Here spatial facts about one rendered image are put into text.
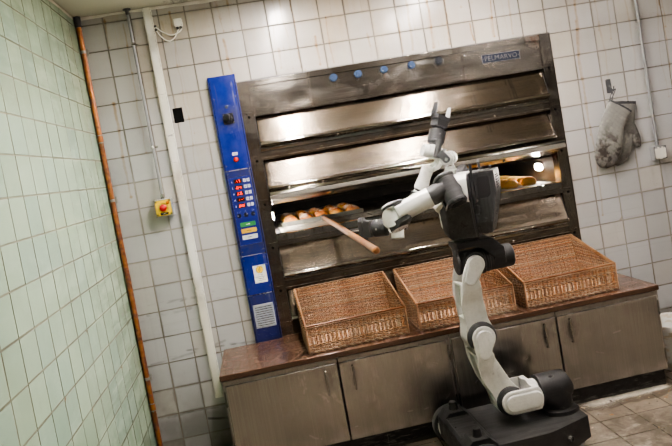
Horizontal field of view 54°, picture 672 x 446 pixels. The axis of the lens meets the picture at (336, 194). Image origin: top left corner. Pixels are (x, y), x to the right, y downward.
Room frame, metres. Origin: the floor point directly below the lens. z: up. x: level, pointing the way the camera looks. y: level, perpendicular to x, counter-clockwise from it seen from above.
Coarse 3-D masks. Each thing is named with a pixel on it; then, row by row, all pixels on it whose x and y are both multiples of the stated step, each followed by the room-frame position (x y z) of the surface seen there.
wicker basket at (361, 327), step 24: (312, 288) 3.88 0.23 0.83; (336, 288) 3.89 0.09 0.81; (360, 288) 3.90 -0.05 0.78; (384, 288) 3.92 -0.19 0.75; (312, 312) 3.84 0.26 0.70; (336, 312) 3.85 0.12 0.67; (360, 312) 3.86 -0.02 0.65; (384, 312) 3.47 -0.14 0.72; (312, 336) 3.42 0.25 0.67; (336, 336) 3.44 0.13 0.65; (360, 336) 3.45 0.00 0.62; (384, 336) 3.47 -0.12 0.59
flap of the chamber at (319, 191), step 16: (560, 144) 3.96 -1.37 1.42; (480, 160) 3.90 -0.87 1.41; (496, 160) 3.97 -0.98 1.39; (512, 160) 4.10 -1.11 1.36; (384, 176) 3.84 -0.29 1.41; (400, 176) 3.85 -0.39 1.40; (416, 176) 3.97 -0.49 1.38; (304, 192) 3.79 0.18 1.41; (320, 192) 3.85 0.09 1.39; (336, 192) 3.97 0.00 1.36
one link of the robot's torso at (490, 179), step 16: (464, 176) 3.02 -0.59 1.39; (480, 176) 3.02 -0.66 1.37; (496, 176) 3.08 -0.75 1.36; (464, 192) 3.01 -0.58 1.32; (480, 192) 3.02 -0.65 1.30; (496, 192) 3.01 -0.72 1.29; (464, 208) 3.03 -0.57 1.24; (480, 208) 3.03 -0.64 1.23; (496, 208) 3.09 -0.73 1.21; (448, 224) 3.07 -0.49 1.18; (464, 224) 3.05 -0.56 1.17; (480, 224) 3.03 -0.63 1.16; (496, 224) 3.16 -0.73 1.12
